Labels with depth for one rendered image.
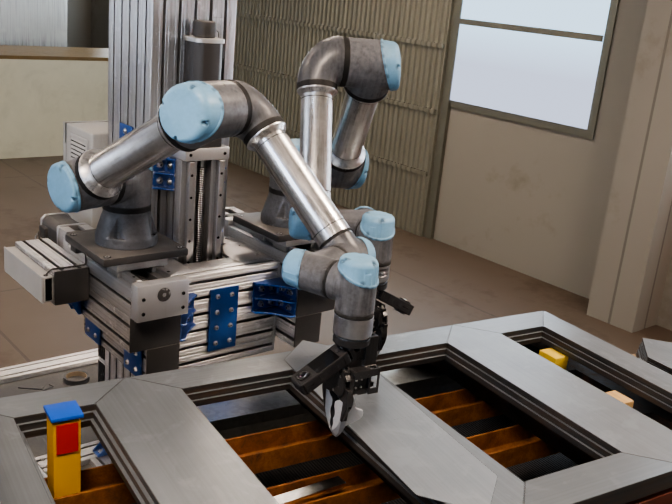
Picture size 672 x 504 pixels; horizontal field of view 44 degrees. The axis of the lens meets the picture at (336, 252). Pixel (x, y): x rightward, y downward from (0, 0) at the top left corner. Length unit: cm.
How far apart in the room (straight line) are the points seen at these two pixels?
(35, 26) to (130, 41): 663
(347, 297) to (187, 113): 47
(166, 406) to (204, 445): 17
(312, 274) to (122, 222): 65
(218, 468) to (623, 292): 370
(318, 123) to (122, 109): 65
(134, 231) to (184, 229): 24
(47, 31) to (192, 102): 737
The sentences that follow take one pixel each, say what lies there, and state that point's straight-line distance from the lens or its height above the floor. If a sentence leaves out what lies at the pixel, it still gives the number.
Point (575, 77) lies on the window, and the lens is 534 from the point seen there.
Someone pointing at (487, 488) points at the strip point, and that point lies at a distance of 159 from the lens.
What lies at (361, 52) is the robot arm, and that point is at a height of 155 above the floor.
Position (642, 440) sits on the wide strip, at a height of 85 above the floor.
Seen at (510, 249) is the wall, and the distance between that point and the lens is 572.
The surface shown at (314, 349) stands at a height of 86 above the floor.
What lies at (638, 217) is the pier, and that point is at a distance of 487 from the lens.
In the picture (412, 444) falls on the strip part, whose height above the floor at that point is 85.
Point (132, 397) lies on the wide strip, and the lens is 178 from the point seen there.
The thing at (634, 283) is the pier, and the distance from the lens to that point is 493.
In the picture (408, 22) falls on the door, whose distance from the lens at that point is 624.
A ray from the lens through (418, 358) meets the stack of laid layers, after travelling 211.
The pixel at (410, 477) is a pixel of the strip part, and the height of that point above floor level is 85.
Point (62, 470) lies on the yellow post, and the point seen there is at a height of 77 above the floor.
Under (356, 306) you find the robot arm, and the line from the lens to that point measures 153.
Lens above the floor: 168
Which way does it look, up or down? 17 degrees down
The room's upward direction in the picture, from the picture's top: 6 degrees clockwise
